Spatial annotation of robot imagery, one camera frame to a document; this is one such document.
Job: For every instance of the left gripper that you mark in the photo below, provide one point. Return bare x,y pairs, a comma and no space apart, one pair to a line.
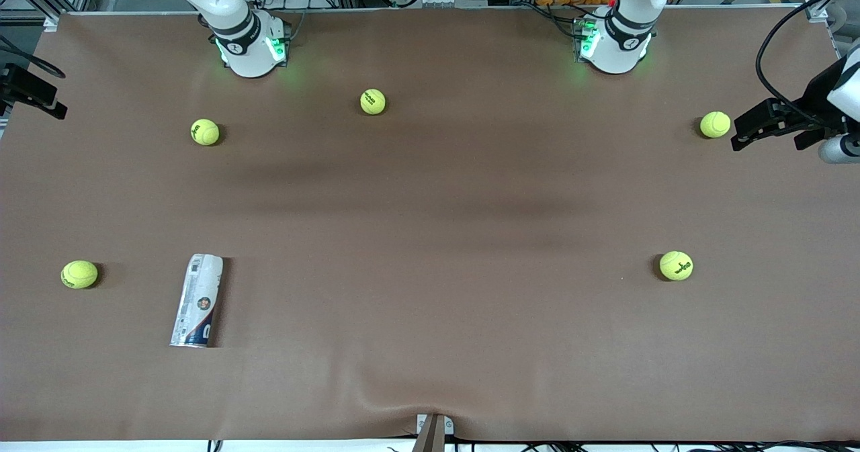
818,96

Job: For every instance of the clear blue-white tennis can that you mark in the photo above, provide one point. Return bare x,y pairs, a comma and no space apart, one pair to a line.
198,301

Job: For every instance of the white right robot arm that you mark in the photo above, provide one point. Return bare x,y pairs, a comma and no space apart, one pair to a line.
248,56

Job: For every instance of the yellow tennis ball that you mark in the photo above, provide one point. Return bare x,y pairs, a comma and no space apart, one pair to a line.
676,265
715,124
79,274
373,101
205,131

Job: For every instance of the brown table mat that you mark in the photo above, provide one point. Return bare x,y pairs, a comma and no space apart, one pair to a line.
430,183

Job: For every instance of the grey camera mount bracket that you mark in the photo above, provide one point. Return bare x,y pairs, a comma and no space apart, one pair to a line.
433,433

